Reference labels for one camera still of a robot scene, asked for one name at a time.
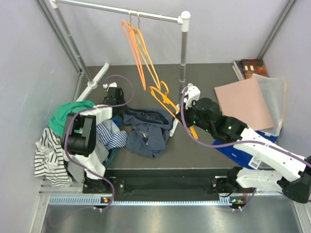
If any blue clipboard folder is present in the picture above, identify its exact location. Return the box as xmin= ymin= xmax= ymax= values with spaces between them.
xmin=212 ymin=131 xmax=277 ymax=170

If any navy blue tank top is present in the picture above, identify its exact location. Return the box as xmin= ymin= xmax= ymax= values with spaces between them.
xmin=122 ymin=108 xmax=174 ymax=158

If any orange velvet hanger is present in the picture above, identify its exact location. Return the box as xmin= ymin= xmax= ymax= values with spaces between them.
xmin=121 ymin=10 xmax=146 ymax=90

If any blue laundry basin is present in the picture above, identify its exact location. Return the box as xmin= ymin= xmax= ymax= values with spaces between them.
xmin=103 ymin=148 xmax=118 ymax=167

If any green garment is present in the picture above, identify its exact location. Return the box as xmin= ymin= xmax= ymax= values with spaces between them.
xmin=49 ymin=100 xmax=95 ymax=137

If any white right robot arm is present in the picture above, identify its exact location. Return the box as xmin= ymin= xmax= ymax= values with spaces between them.
xmin=177 ymin=96 xmax=311 ymax=203

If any tan yellow velvet hanger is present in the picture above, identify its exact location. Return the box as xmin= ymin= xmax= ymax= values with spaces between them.
xmin=132 ymin=17 xmax=161 ymax=90

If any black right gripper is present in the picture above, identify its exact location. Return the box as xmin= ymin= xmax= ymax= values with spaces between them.
xmin=176 ymin=99 xmax=213 ymax=134

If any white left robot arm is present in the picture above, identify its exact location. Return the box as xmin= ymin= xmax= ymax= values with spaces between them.
xmin=61 ymin=83 xmax=128 ymax=193

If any grey slotted cable duct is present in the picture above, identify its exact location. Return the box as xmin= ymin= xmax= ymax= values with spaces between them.
xmin=49 ymin=196 xmax=232 ymax=206

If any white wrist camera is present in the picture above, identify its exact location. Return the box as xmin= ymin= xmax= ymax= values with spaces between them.
xmin=181 ymin=83 xmax=201 ymax=110
xmin=103 ymin=82 xmax=118 ymax=91

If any pink folder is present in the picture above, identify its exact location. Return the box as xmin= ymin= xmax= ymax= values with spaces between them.
xmin=215 ymin=78 xmax=275 ymax=131

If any blue white striped shirt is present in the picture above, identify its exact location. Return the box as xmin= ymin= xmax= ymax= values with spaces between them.
xmin=96 ymin=120 xmax=128 ymax=150

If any grey white garment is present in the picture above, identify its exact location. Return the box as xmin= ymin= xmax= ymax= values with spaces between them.
xmin=68 ymin=142 xmax=109 ymax=183

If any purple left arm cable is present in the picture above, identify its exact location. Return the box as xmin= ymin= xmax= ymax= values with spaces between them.
xmin=63 ymin=74 xmax=134 ymax=209

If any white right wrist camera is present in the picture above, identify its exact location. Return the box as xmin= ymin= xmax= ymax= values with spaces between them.
xmin=181 ymin=83 xmax=201 ymax=110

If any translucent plastic folder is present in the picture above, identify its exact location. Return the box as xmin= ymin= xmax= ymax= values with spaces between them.
xmin=252 ymin=74 xmax=289 ymax=137

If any silver white clothes rack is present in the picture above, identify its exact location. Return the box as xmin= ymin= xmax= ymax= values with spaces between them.
xmin=48 ymin=0 xmax=193 ymax=136

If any brown book stack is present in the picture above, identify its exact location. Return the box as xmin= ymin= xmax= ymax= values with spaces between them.
xmin=232 ymin=59 xmax=268 ymax=81

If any black white striped shirt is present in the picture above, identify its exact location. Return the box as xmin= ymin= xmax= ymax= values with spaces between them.
xmin=34 ymin=128 xmax=72 ymax=187

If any yellow orange plastic hanger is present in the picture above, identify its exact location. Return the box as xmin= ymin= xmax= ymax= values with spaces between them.
xmin=148 ymin=81 xmax=199 ymax=140

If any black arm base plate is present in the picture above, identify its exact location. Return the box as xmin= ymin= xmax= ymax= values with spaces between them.
xmin=82 ymin=168 xmax=256 ymax=201

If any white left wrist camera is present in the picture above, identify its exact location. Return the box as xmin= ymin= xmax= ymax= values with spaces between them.
xmin=103 ymin=82 xmax=118 ymax=91

